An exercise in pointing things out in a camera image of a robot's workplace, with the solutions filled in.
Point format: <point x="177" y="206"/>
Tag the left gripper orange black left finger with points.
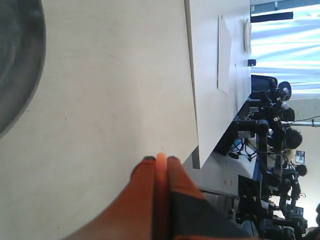
<point x="130" y="215"/>

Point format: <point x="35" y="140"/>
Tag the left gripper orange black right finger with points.
<point x="192" y="217"/>

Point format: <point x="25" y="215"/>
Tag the white paper sheet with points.
<point x="224" y="45"/>

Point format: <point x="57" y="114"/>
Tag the white neighbouring table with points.
<point x="214" y="110"/>

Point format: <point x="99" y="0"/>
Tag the round stainless steel plate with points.
<point x="22" y="57"/>

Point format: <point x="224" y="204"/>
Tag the seated person dark hair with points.
<point x="293" y="139"/>

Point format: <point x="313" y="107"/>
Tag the background robot arms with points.
<point x="267" y="207"/>

